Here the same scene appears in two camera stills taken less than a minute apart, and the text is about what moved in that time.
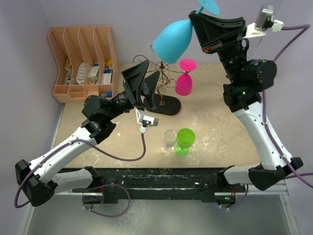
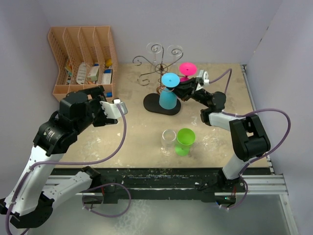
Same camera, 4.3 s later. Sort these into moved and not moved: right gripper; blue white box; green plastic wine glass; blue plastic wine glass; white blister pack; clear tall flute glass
Moved: blue plastic wine glass; right gripper
Not moved: blue white box; white blister pack; clear tall flute glass; green plastic wine glass
